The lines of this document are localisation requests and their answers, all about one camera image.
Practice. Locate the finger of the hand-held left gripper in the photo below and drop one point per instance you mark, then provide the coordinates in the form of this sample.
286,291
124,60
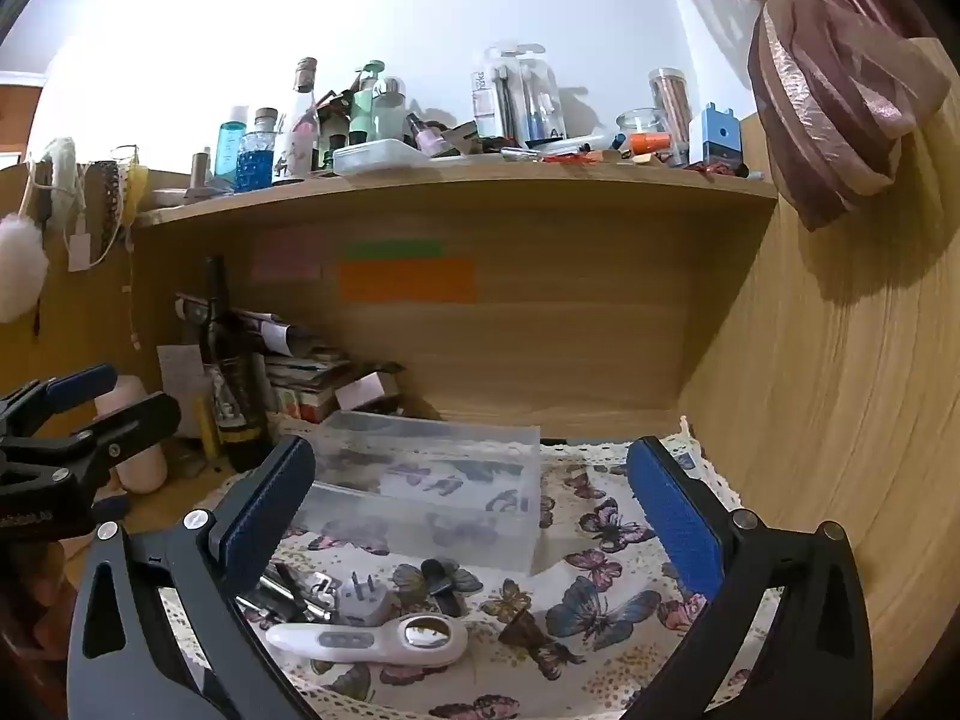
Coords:
139,420
82,382

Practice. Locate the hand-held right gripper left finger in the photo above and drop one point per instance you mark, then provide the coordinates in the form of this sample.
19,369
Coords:
262,510

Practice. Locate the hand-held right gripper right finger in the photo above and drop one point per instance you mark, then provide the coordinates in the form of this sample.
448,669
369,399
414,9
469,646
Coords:
675,517

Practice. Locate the white power plug adapter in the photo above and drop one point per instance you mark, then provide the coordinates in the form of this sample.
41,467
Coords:
364,604

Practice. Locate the white handheld magnifier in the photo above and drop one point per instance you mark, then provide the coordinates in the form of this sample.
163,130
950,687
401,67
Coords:
352,641

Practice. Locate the clear plastic storage box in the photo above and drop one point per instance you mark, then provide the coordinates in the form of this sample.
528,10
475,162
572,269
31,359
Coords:
450,465

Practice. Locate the pink cup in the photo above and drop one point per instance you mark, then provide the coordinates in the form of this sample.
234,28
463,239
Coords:
142,465

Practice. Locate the white paper card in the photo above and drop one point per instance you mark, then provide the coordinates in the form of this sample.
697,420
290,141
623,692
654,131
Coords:
180,367

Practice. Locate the yellow tube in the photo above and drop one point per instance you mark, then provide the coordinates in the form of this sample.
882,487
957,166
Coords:
206,424

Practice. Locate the metal nail clippers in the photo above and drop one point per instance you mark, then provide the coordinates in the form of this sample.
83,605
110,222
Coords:
300,594

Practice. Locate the dark wine bottle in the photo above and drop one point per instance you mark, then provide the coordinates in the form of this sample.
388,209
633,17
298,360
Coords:
232,390

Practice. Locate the white paper tag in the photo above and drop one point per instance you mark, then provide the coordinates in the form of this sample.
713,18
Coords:
79,249

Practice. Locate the white pompom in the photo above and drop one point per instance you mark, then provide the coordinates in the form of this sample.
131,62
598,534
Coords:
19,262

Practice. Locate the stack of books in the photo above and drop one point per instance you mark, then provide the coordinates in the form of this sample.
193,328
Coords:
300,379

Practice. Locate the small white carton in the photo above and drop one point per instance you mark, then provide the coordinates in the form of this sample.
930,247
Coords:
364,390

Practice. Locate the butterfly printed tablecloth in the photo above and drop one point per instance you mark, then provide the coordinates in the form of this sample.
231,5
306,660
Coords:
600,660

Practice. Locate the white woven scrunchie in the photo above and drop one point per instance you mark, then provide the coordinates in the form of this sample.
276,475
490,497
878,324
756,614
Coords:
64,165

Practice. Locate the pink sticky note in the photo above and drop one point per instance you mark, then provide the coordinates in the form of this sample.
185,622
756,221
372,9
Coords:
289,255

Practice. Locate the orange sticky note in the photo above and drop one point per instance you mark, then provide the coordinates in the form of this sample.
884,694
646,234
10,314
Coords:
409,281

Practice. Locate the teal bottle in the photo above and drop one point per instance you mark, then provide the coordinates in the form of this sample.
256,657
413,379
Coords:
229,146

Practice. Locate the blue liquid bottle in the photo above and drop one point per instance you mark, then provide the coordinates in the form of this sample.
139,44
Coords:
256,157

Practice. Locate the green sticky note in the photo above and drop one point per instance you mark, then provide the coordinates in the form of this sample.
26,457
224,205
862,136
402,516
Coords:
394,249

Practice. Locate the glass bottle with cork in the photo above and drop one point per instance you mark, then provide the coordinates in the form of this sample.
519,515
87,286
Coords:
298,135

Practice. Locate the white plastic case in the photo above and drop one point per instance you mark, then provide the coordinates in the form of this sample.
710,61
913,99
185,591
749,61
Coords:
379,157

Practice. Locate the wooden shelf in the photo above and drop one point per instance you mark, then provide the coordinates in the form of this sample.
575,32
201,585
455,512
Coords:
450,187

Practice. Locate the orange capped tube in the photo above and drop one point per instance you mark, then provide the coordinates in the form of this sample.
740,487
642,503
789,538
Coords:
649,142

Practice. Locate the blue box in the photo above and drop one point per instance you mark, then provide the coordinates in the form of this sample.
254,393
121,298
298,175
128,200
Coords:
718,139

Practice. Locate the green pump bottle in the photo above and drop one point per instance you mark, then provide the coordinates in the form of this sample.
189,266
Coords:
366,105

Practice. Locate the frosted clear bottle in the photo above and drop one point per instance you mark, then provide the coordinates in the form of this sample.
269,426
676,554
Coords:
390,116

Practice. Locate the glass jar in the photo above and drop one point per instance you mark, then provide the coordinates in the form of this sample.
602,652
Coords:
640,124

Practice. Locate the small pink bottle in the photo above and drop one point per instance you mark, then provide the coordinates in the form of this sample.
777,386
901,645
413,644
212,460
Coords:
429,139

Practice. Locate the tall clear cylinder container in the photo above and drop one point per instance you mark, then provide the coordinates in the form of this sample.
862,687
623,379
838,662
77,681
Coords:
671,105

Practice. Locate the clear brush package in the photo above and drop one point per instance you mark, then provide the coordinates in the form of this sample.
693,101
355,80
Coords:
517,101

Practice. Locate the pink curtain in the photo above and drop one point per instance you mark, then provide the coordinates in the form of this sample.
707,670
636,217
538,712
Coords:
825,90

